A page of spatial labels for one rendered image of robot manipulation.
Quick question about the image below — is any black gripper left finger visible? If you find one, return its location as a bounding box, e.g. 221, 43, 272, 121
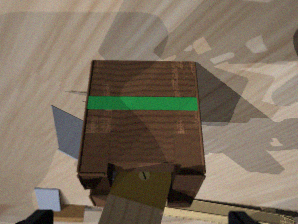
15, 209, 54, 224

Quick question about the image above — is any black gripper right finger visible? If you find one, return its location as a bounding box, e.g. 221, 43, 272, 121
228, 211, 261, 224

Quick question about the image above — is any brown wooden block with green stripe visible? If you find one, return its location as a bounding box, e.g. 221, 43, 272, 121
76, 60, 206, 208

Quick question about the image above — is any try square with wooden stock and grey blade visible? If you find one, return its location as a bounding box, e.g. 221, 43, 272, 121
34, 188, 85, 222

